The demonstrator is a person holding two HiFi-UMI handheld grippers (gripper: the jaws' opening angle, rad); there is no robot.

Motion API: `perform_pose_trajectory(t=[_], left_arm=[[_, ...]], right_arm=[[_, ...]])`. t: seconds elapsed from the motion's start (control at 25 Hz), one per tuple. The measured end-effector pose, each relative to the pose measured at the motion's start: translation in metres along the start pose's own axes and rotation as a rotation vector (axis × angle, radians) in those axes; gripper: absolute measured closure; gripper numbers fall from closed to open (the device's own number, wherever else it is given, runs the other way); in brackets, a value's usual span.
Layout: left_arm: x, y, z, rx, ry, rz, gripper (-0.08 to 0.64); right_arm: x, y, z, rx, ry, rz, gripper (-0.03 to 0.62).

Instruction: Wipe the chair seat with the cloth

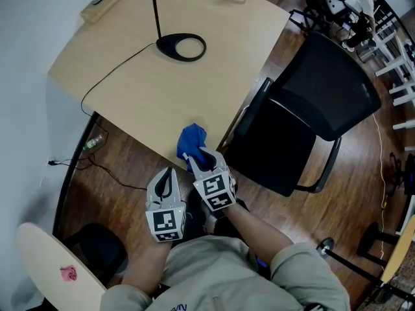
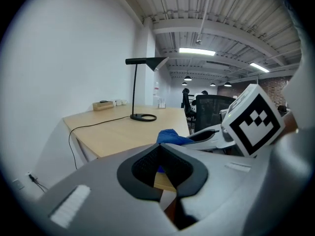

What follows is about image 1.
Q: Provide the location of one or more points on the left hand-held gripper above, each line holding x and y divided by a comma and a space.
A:
167, 222

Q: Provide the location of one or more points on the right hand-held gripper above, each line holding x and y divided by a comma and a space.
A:
215, 191

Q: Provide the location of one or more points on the blue cloth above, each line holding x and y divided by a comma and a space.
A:
191, 138

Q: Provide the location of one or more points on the person's right forearm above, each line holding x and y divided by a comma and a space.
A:
259, 232

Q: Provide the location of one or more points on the person's left forearm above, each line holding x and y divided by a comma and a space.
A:
146, 264

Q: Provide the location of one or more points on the person's black trousers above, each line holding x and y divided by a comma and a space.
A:
194, 222

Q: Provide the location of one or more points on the clear plastic bottle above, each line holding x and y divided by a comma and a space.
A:
94, 142

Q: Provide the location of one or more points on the person's grey-green sweatshirt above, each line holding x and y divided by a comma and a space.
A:
210, 271

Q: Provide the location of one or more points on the pink crumpled item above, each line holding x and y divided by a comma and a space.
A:
68, 273

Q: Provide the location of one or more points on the black desk lamp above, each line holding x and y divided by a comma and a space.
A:
165, 45

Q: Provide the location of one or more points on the black pole with round base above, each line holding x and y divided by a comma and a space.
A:
325, 248

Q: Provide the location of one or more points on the black background office chair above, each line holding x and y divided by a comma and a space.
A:
311, 15

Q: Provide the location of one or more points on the wooden tissue box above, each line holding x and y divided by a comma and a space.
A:
100, 8

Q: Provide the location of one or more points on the black tripod base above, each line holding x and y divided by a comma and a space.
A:
409, 173

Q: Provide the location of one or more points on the white metal desk frames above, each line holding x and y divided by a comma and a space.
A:
394, 63

